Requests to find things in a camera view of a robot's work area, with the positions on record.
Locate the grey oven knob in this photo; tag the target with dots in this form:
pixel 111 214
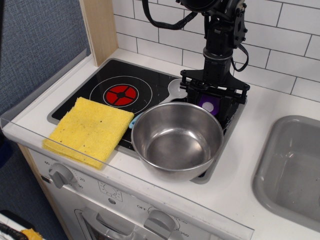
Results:
pixel 60 175
pixel 160 224

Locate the purple toy eggplant slice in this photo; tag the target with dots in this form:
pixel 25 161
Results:
pixel 210 103

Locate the grey toy sink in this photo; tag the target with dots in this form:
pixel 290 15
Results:
pixel 287 179

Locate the white toy oven front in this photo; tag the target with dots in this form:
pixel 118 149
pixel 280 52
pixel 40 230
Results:
pixel 94 210

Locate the light blue plastic handle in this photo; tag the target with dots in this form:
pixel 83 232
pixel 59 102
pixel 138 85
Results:
pixel 131 124

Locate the yellow object bottom left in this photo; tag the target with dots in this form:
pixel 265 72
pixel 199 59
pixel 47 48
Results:
pixel 31 234

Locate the yellow folded cloth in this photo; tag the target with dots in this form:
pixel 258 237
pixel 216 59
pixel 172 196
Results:
pixel 89 132

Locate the grey measuring spoon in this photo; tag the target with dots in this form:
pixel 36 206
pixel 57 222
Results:
pixel 175 91

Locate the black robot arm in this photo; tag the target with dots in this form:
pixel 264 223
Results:
pixel 224 28

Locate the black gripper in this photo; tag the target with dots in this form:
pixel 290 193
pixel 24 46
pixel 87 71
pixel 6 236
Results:
pixel 216 80

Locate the right grey oven knob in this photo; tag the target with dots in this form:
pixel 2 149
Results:
pixel 160 224

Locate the stainless steel pot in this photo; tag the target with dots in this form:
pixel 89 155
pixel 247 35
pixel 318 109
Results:
pixel 177 141

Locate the left grey oven knob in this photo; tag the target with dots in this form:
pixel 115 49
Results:
pixel 60 175

